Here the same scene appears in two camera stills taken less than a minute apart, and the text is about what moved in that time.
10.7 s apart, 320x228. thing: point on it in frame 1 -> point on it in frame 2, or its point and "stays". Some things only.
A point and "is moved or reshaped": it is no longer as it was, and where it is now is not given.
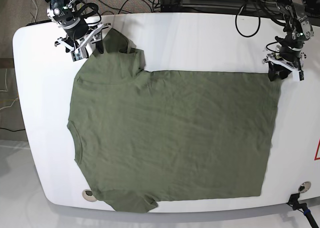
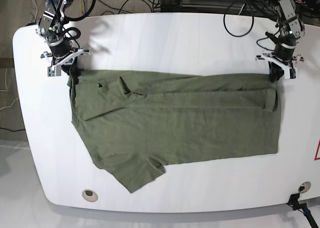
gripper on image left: (81, 35) -> (62, 54)
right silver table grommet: (304, 187) stays
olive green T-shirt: (141, 136) is moved or reshaped
